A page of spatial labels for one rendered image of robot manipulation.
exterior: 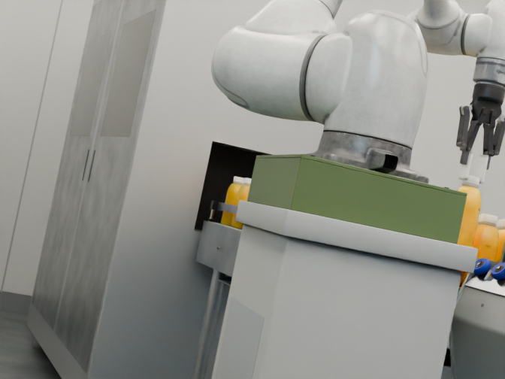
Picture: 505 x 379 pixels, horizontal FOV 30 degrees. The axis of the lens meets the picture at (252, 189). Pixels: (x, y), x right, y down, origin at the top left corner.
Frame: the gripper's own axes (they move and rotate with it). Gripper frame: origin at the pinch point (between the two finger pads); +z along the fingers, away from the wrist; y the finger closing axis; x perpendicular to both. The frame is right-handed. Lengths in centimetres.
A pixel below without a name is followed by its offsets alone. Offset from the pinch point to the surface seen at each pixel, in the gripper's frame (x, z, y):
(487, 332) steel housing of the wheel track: -23.9, 36.1, -4.2
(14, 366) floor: 266, 119, -56
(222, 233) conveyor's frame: 132, 32, -13
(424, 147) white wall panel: 378, -44, 207
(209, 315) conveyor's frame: 132, 62, -11
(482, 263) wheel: -12.1, 22.0, -0.7
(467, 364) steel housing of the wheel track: -14.6, 45.0, -1.1
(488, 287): -18.0, 26.9, -2.0
